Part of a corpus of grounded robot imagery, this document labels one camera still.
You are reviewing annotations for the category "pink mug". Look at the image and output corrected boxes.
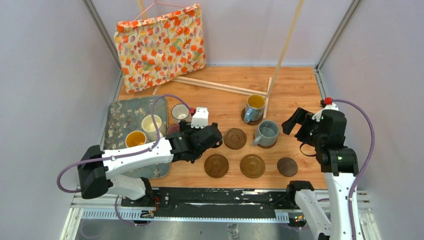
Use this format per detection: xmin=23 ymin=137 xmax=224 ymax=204
xmin=166 ymin=123 xmax=180 ymax=136

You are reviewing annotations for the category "white grey mug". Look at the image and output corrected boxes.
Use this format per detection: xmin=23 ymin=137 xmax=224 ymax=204
xmin=171 ymin=104 xmax=192 ymax=124

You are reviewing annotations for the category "small dark brown coaster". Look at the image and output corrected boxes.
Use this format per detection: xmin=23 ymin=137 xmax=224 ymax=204
xmin=277 ymin=157 xmax=298 ymax=177

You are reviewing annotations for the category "blue mug yellow inside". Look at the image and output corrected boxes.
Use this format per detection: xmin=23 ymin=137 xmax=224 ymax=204
xmin=244 ymin=94 xmax=266 ymax=124

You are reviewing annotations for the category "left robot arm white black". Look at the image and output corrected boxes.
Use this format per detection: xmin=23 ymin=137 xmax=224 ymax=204
xmin=77 ymin=122 xmax=223 ymax=207

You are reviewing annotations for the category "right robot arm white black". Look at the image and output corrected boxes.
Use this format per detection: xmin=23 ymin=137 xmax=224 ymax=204
xmin=282 ymin=106 xmax=364 ymax=240

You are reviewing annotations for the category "cream mug on tray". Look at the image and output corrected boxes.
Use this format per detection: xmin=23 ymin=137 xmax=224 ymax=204
xmin=141 ymin=114 xmax=166 ymax=142

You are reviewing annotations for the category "white mug orange inside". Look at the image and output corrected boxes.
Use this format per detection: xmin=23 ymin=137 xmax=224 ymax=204
xmin=124 ymin=130 xmax=148 ymax=148

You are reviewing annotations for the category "floral grey tray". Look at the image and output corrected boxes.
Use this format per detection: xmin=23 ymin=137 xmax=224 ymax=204
xmin=103 ymin=96 xmax=171 ymax=179

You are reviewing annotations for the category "floral orange fabric bag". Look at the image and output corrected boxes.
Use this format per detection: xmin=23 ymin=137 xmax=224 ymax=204
xmin=114 ymin=4 xmax=207 ymax=93

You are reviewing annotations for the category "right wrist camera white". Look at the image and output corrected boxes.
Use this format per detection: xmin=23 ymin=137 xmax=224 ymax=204
xmin=311 ymin=102 xmax=339 ymax=122

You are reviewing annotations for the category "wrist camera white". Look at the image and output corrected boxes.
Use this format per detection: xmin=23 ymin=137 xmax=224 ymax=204
xmin=190 ymin=107 xmax=209 ymax=129
xmin=311 ymin=102 xmax=339 ymax=122

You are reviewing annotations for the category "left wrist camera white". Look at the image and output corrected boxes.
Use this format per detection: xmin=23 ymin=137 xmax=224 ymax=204
xmin=190 ymin=107 xmax=209 ymax=129

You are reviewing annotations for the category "wooden rack frame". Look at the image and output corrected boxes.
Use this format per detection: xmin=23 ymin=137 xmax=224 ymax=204
xmin=137 ymin=0 xmax=305 ymax=120

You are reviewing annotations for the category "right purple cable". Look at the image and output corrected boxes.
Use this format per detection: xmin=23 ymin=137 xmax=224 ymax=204
xmin=320 ymin=97 xmax=376 ymax=240

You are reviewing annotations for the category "purple cable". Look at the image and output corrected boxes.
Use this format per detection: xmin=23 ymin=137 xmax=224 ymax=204
xmin=320 ymin=97 xmax=376 ymax=240
xmin=56 ymin=94 xmax=196 ymax=228

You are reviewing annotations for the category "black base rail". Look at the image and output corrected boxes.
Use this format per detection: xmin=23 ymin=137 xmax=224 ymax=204
xmin=118 ymin=187 xmax=300 ymax=222

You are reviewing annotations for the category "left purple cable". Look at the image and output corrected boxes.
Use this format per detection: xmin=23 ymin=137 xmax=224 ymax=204
xmin=56 ymin=94 xmax=196 ymax=228

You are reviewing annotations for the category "pink wire hanger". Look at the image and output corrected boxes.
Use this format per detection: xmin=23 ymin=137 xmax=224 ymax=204
xmin=132 ymin=0 xmax=185 ymax=22

